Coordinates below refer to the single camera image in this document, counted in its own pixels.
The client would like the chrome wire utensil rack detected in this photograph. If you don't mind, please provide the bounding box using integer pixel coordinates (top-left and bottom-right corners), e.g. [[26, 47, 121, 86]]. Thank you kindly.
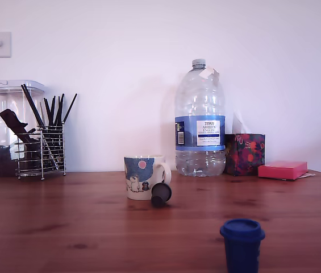
[[15, 126, 66, 180]]

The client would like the black scoop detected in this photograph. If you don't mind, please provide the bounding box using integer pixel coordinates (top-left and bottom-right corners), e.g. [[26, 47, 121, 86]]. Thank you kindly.
[[0, 109, 37, 143]]

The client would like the white tissue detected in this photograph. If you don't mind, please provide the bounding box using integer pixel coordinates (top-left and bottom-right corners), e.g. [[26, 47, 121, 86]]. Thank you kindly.
[[232, 112, 252, 134]]

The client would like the black chopstick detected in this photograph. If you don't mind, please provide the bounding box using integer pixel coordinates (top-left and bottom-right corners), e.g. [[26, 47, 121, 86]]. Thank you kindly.
[[49, 96, 56, 126], [57, 93, 65, 126], [43, 97, 52, 126], [20, 84, 42, 127], [23, 83, 47, 127], [54, 96, 61, 126], [62, 93, 78, 123]]

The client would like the floral tissue box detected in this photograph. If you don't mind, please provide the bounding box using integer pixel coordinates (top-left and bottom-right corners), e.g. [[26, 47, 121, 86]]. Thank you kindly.
[[224, 133, 266, 176]]

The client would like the white cartoon print mug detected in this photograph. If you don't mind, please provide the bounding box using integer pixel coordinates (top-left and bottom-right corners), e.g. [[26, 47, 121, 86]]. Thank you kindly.
[[124, 155, 173, 201]]

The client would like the paper sheet under box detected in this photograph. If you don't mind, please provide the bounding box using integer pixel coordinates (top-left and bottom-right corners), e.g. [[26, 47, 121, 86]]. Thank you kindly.
[[281, 170, 317, 181]]

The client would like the dark grey coffee capsule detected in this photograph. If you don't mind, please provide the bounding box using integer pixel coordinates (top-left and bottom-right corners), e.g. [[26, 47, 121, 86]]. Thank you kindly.
[[151, 183, 173, 209]]

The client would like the dark coffee beans pile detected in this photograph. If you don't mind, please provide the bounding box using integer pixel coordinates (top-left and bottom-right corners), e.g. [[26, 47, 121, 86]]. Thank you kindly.
[[0, 159, 18, 177]]

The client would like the large clear water bottle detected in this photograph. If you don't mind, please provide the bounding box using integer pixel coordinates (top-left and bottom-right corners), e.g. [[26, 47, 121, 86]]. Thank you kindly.
[[174, 59, 227, 177]]

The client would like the pink flat box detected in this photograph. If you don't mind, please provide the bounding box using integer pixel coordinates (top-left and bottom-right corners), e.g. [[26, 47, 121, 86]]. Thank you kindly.
[[257, 160, 309, 181]]

